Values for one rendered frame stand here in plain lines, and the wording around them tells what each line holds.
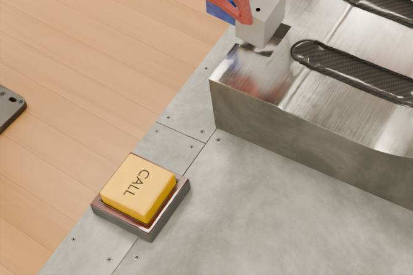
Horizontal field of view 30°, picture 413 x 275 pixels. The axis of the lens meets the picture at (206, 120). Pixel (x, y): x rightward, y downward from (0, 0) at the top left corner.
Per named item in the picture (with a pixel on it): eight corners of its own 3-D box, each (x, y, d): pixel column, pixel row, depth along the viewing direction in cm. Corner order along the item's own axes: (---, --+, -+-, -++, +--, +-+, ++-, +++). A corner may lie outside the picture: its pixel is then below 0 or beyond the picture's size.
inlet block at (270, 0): (163, 2, 89) (159, -28, 84) (185, -28, 91) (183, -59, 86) (263, 50, 85) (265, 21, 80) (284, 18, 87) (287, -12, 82)
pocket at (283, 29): (236, 65, 90) (233, 44, 87) (258, 35, 92) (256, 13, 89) (270, 79, 88) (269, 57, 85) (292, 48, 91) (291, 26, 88)
